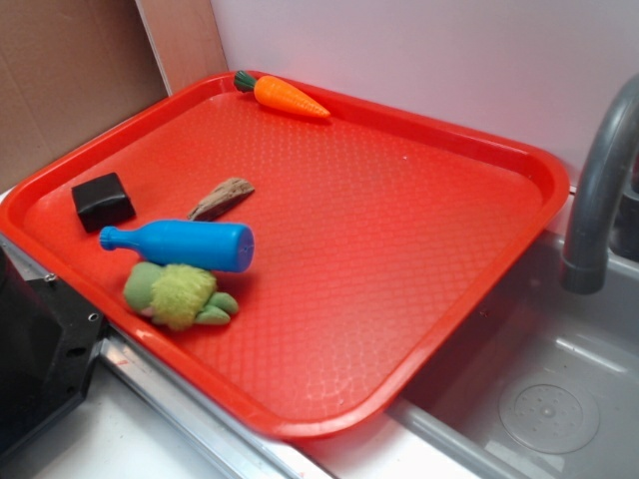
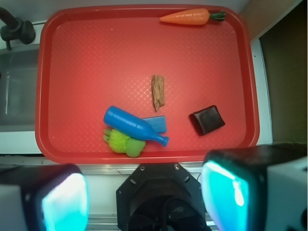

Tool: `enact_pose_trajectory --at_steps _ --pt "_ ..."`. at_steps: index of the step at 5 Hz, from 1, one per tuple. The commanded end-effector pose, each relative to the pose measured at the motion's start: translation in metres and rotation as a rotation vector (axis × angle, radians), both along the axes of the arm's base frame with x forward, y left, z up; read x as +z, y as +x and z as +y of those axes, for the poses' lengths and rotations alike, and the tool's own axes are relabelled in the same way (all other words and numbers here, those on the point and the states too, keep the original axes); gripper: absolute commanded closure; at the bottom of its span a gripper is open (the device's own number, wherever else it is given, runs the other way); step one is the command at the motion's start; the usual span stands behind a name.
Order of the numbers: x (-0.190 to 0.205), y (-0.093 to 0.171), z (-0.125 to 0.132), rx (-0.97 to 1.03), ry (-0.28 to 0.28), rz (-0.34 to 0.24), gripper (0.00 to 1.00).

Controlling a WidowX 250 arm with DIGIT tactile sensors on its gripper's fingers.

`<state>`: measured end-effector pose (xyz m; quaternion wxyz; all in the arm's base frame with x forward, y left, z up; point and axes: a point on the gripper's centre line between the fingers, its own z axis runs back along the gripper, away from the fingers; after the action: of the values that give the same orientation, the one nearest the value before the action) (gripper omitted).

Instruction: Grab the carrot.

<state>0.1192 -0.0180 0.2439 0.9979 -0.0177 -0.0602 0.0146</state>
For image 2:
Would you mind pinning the green fuzzy toy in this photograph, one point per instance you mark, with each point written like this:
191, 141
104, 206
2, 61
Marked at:
123, 144

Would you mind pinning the black octagonal mount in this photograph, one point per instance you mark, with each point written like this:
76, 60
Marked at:
160, 197

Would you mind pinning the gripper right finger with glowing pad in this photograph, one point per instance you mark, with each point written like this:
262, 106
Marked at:
261, 188

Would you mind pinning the metal sink basin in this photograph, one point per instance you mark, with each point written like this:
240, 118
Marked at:
18, 80

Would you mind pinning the brown wood piece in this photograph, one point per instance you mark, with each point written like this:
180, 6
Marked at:
158, 91

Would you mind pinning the orange toy carrot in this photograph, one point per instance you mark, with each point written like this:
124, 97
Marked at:
195, 17

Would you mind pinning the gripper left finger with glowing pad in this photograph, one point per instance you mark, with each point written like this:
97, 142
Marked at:
44, 198

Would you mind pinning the blue toy bottle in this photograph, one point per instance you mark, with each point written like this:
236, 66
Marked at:
132, 126

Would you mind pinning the dark brown square block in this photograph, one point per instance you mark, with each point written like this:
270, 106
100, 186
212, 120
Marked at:
206, 120

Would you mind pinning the blue flat block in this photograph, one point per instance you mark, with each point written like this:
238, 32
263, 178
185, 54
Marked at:
158, 123

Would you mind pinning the black faucet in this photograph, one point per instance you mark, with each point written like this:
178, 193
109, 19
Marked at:
15, 29

